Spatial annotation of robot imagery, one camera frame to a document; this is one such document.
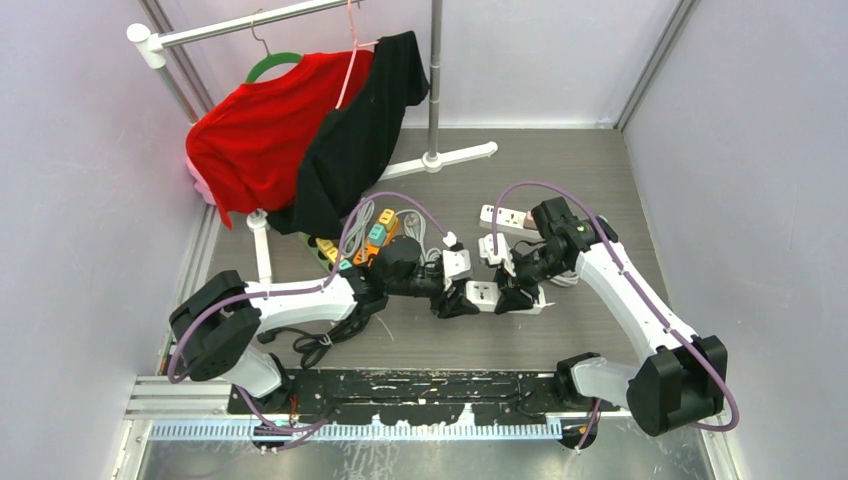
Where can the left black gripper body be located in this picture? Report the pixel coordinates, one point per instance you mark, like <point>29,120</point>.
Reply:
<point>436,291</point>

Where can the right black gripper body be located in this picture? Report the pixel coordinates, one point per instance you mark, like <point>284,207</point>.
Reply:
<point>530,269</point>

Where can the long white power strip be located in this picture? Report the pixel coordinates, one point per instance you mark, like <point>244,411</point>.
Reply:
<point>481,293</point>

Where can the pink plug adapter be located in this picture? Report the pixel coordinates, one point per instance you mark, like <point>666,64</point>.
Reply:
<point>529,222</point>

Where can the short white power strip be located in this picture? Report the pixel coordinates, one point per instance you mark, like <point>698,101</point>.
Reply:
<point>511,221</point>

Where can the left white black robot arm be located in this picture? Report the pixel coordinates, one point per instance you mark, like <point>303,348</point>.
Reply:
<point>216,327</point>

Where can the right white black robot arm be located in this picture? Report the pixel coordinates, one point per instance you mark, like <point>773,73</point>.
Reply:
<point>681,378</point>

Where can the teal plug on orange strip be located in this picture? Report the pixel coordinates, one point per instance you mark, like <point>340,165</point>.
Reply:
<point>377,236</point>

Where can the yellow plug on orange strip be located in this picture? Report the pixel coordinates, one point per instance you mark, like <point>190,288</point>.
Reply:
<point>388,219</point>

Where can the yellow plug on green strip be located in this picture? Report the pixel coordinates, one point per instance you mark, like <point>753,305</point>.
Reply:
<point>323,245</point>

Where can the orange power strip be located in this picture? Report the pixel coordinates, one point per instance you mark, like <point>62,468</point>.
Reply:
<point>355,247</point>

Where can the dark green power strip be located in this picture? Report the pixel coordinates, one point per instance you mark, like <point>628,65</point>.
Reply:
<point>309,242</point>

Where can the black t-shirt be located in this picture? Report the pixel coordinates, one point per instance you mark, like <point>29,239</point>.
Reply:
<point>354,145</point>

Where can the red t-shirt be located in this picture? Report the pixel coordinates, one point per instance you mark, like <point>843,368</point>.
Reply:
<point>249,147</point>

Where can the pink clothes hanger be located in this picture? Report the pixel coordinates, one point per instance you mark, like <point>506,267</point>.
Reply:
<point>357,45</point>

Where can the green clothes hanger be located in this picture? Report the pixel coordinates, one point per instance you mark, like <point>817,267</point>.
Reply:
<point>271,60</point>

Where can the white metal clothes rack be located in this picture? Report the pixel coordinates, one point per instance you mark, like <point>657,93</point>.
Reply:
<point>163,53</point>

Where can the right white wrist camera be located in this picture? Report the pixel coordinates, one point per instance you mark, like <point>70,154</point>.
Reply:
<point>494,251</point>

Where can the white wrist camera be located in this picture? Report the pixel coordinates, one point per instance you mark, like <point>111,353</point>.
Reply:
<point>457,264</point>
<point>494,251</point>

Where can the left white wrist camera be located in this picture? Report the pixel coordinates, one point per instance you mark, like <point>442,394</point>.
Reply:
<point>457,264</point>

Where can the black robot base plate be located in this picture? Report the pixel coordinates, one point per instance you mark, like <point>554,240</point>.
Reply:
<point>420,405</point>

